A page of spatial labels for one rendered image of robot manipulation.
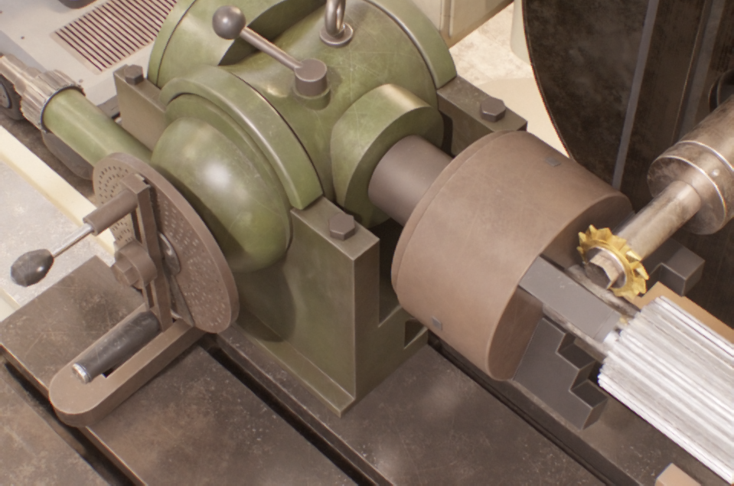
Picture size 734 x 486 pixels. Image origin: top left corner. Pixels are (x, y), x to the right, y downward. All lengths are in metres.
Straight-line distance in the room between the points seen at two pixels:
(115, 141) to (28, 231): 0.58
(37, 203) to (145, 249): 0.69
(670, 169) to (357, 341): 0.32
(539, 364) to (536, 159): 0.18
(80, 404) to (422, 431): 0.32
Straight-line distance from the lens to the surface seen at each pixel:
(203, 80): 1.23
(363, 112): 1.23
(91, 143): 1.34
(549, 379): 1.22
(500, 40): 3.17
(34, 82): 1.39
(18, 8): 2.93
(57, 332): 1.45
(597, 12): 1.33
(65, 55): 2.81
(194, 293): 1.27
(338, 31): 1.26
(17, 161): 2.01
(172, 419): 1.37
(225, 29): 1.23
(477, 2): 1.54
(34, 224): 1.89
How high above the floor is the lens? 2.16
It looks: 50 degrees down
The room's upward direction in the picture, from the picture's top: straight up
